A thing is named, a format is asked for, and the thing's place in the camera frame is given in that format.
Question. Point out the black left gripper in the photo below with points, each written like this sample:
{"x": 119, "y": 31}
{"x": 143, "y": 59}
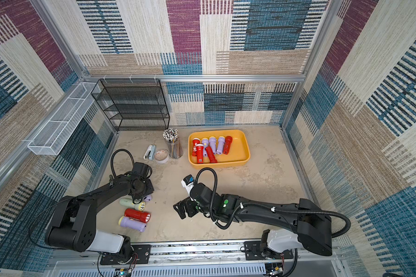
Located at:
{"x": 151, "y": 190}

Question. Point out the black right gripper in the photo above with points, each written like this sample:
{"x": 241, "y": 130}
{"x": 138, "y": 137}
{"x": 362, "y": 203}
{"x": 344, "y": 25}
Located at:
{"x": 186, "y": 208}

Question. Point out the green flashlight yellow head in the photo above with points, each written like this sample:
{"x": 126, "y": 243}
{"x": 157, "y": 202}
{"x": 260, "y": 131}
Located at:
{"x": 138, "y": 206}

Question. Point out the red flashlight white flower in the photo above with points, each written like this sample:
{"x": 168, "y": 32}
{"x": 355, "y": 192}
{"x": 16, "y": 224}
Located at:
{"x": 195, "y": 142}

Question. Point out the purple flashlight yellow head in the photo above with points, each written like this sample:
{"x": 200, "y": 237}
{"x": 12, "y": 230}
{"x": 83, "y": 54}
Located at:
{"x": 205, "y": 142}

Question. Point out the yellow plastic storage tray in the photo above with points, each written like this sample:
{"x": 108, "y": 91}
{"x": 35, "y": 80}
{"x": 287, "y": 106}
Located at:
{"x": 239, "y": 153}

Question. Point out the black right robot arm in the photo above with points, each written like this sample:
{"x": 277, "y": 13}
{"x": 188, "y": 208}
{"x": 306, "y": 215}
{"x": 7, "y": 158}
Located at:
{"x": 296, "y": 225}

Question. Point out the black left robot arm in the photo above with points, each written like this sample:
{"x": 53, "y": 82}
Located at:
{"x": 73, "y": 225}

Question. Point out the grey white stapler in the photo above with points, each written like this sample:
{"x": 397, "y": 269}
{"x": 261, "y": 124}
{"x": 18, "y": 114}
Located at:
{"x": 149, "y": 154}

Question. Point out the beige tape roll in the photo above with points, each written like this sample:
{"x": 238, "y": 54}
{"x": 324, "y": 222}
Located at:
{"x": 161, "y": 156}

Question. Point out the mesh cup of pencils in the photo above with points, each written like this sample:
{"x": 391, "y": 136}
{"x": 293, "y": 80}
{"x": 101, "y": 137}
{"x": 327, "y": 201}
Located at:
{"x": 172, "y": 138}

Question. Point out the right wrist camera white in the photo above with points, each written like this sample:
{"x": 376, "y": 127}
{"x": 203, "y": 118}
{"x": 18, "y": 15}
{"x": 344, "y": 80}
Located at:
{"x": 188, "y": 183}

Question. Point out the aluminium front rail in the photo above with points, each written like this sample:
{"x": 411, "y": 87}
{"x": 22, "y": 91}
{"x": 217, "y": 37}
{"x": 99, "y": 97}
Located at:
{"x": 168, "y": 253}

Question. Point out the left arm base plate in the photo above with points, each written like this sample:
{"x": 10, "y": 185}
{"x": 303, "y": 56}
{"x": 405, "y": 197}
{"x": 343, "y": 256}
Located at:
{"x": 138, "y": 254}

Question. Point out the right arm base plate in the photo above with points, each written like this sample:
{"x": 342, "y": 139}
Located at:
{"x": 254, "y": 251}

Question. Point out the black wire mesh shelf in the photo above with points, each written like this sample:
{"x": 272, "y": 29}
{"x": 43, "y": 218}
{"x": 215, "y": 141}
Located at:
{"x": 132, "y": 104}

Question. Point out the white wire mesh basket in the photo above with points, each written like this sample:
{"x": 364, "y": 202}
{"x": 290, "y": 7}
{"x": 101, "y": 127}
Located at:
{"x": 56, "y": 132}

